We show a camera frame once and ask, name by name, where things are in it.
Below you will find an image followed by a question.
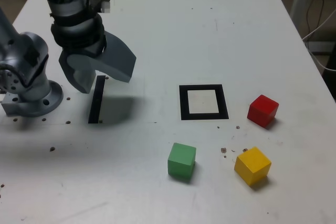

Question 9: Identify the green cube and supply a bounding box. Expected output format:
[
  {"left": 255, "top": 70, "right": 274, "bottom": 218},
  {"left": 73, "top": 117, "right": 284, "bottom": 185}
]
[{"left": 167, "top": 142, "right": 197, "bottom": 178}]

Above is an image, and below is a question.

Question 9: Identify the black tape strip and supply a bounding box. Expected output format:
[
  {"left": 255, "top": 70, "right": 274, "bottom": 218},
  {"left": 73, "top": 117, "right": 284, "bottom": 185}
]
[{"left": 88, "top": 75, "right": 106, "bottom": 124}]

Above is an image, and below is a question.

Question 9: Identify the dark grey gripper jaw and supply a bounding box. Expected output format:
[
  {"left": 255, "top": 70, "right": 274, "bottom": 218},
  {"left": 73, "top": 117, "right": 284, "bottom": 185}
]
[{"left": 58, "top": 55, "right": 97, "bottom": 94}]

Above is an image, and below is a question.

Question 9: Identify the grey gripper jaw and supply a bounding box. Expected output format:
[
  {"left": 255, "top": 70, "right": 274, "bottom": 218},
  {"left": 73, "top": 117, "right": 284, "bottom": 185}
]
[{"left": 67, "top": 30, "right": 138, "bottom": 83}]

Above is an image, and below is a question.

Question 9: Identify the red cube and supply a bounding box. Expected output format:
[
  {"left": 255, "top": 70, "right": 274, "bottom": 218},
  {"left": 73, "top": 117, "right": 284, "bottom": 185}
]
[{"left": 247, "top": 94, "right": 279, "bottom": 128}]

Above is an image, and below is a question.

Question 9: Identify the white cable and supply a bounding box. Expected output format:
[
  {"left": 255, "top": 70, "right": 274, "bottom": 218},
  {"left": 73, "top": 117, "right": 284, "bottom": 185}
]
[{"left": 301, "top": 8, "right": 336, "bottom": 72}]

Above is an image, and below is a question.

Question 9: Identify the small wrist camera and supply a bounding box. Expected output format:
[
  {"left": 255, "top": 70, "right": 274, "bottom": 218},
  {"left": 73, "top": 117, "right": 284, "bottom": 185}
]
[{"left": 89, "top": 0, "right": 111, "bottom": 14}]

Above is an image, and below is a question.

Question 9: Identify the yellow cube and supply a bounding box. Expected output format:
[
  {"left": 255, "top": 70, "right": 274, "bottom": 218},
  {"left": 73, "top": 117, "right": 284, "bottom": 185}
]
[{"left": 234, "top": 146, "right": 272, "bottom": 186}]

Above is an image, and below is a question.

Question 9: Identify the black tape square outline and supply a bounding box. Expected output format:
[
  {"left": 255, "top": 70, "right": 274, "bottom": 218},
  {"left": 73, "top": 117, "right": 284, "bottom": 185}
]
[{"left": 178, "top": 84, "right": 229, "bottom": 121}]

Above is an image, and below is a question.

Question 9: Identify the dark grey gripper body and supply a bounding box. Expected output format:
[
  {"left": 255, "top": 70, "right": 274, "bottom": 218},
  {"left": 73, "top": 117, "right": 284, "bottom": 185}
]
[{"left": 59, "top": 40, "right": 107, "bottom": 62}]

